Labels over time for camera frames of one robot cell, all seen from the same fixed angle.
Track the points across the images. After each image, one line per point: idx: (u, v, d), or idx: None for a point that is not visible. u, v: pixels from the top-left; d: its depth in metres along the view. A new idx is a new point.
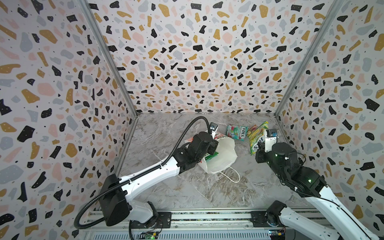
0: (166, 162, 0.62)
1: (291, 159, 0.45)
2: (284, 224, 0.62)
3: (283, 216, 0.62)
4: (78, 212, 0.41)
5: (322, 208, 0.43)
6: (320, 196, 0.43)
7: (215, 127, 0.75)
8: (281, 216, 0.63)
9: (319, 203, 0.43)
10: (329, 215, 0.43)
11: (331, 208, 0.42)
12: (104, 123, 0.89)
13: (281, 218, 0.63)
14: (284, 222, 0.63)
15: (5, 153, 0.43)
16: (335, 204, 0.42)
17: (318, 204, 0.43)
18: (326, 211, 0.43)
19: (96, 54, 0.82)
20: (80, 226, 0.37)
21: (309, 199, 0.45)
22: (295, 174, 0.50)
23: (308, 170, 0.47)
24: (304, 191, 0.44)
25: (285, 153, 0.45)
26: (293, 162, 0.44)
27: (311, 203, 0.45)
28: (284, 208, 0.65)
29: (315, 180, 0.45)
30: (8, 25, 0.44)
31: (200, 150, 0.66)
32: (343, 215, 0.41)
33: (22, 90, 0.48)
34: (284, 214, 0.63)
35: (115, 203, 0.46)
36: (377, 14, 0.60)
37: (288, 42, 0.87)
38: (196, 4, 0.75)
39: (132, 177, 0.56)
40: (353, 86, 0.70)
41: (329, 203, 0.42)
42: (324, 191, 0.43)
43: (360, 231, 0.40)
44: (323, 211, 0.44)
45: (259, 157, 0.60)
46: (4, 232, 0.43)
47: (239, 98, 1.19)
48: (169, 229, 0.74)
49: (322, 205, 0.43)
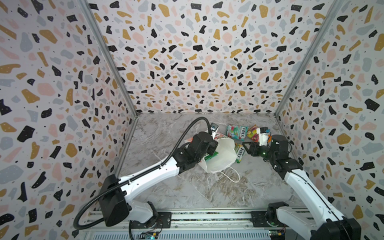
0: (166, 162, 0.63)
1: (280, 145, 0.59)
2: (279, 219, 0.63)
3: (278, 209, 0.64)
4: (78, 213, 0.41)
5: (292, 182, 0.53)
6: (292, 171, 0.54)
7: (215, 127, 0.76)
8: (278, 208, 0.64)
9: (289, 176, 0.54)
10: (297, 188, 0.51)
11: (298, 181, 0.51)
12: (104, 123, 0.89)
13: (277, 212, 0.64)
14: (279, 215, 0.63)
15: (5, 153, 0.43)
16: (304, 179, 0.51)
17: (289, 178, 0.54)
18: (295, 185, 0.52)
19: (96, 54, 0.82)
20: (80, 226, 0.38)
21: (286, 179, 0.55)
22: (281, 159, 0.62)
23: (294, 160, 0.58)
24: (281, 170, 0.57)
25: (277, 140, 0.60)
26: (283, 149, 0.60)
27: (285, 181, 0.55)
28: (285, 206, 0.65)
29: (292, 162, 0.57)
30: (8, 25, 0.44)
31: (199, 150, 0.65)
32: (310, 189, 0.48)
33: (22, 90, 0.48)
34: (281, 208, 0.64)
35: (114, 204, 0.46)
36: (377, 15, 0.60)
37: (287, 42, 0.87)
38: (196, 4, 0.75)
39: (131, 177, 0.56)
40: (353, 86, 0.70)
41: (297, 177, 0.52)
42: (298, 171, 0.54)
43: (323, 203, 0.45)
44: (294, 188, 0.52)
45: (254, 150, 0.71)
46: (4, 232, 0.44)
47: (239, 98, 1.19)
48: (169, 229, 0.74)
49: (291, 178, 0.53)
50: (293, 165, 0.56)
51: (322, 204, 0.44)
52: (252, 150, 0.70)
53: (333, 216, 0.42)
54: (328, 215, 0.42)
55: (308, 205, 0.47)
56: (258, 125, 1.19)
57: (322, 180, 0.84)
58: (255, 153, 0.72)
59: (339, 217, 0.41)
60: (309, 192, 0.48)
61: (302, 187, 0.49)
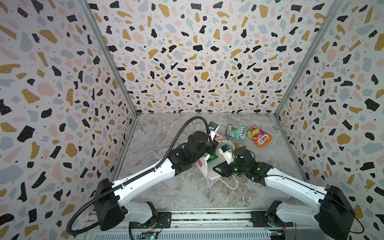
0: (160, 165, 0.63)
1: (245, 157, 0.61)
2: (284, 220, 0.63)
3: (278, 211, 0.63)
4: (70, 220, 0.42)
5: (273, 183, 0.55)
6: (268, 175, 0.56)
7: (213, 126, 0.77)
8: (277, 211, 0.63)
9: (268, 180, 0.56)
10: (281, 186, 0.53)
11: (278, 180, 0.53)
12: (104, 123, 0.89)
13: (278, 215, 0.63)
14: (282, 217, 0.62)
15: (5, 153, 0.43)
16: (279, 176, 0.54)
17: (269, 182, 0.56)
18: (277, 184, 0.54)
19: (96, 55, 0.83)
20: (74, 231, 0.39)
21: (267, 184, 0.57)
22: (253, 168, 0.62)
23: (262, 164, 0.61)
24: (259, 179, 0.59)
25: (240, 153, 0.61)
26: (249, 158, 0.61)
27: (269, 186, 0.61)
28: (279, 204, 0.66)
29: (262, 167, 0.60)
30: (8, 25, 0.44)
31: (195, 150, 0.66)
32: (289, 182, 0.51)
33: (22, 90, 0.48)
34: (279, 208, 0.64)
35: (107, 209, 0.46)
36: (377, 14, 0.60)
37: (287, 42, 0.87)
38: (196, 4, 0.75)
39: (124, 181, 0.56)
40: (353, 86, 0.70)
41: (274, 178, 0.54)
42: (271, 171, 0.57)
43: (306, 188, 0.48)
44: (278, 187, 0.54)
45: (226, 171, 0.70)
46: (4, 232, 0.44)
47: (239, 98, 1.19)
48: (169, 229, 0.74)
49: (271, 180, 0.55)
50: (265, 168, 0.59)
51: (308, 190, 0.47)
52: (225, 171, 0.69)
53: (320, 194, 0.45)
54: (317, 196, 0.45)
55: (298, 195, 0.49)
56: (258, 125, 1.19)
57: (322, 180, 0.84)
58: (229, 172, 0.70)
59: (324, 192, 0.45)
60: (291, 185, 0.50)
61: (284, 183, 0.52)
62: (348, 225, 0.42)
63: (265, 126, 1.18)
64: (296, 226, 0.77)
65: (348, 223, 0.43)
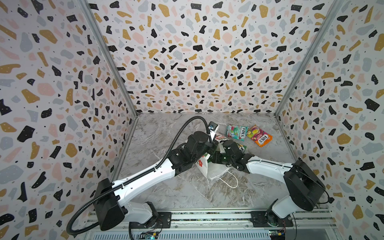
0: (160, 165, 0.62)
1: (232, 148, 0.68)
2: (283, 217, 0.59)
3: (275, 208, 0.64)
4: (70, 219, 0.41)
5: (253, 168, 0.61)
6: (248, 162, 0.63)
7: (213, 126, 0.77)
8: (274, 209, 0.64)
9: (249, 166, 0.62)
10: (259, 169, 0.59)
11: (256, 164, 0.60)
12: (104, 123, 0.89)
13: (274, 212, 0.65)
14: (280, 213, 0.62)
15: (5, 153, 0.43)
16: (257, 160, 0.61)
17: (251, 168, 0.62)
18: (256, 168, 0.60)
19: (96, 54, 0.82)
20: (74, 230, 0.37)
21: (251, 171, 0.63)
22: (238, 158, 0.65)
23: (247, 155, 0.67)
24: (243, 168, 0.66)
25: (227, 145, 0.69)
26: (235, 149, 0.68)
27: (252, 173, 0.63)
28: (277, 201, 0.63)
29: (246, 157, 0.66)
30: (8, 25, 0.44)
31: (195, 151, 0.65)
32: (265, 163, 0.57)
33: (22, 90, 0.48)
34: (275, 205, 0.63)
35: (107, 209, 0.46)
36: (377, 14, 0.60)
37: (287, 42, 0.87)
38: (196, 4, 0.75)
39: (125, 181, 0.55)
40: (353, 86, 0.70)
41: (253, 162, 0.61)
42: (252, 158, 0.63)
43: (276, 165, 0.54)
44: (258, 171, 0.60)
45: (217, 157, 0.79)
46: (4, 232, 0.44)
47: (239, 98, 1.19)
48: (169, 229, 0.74)
49: (251, 166, 0.61)
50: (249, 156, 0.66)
51: (277, 166, 0.53)
52: (216, 159, 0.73)
53: (286, 168, 0.50)
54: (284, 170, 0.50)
55: (272, 174, 0.54)
56: (258, 125, 1.19)
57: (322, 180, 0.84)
58: (219, 160, 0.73)
59: (289, 165, 0.51)
60: (265, 165, 0.56)
61: (261, 165, 0.57)
62: (315, 194, 0.46)
63: (265, 126, 1.18)
64: (296, 227, 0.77)
65: (315, 193, 0.46)
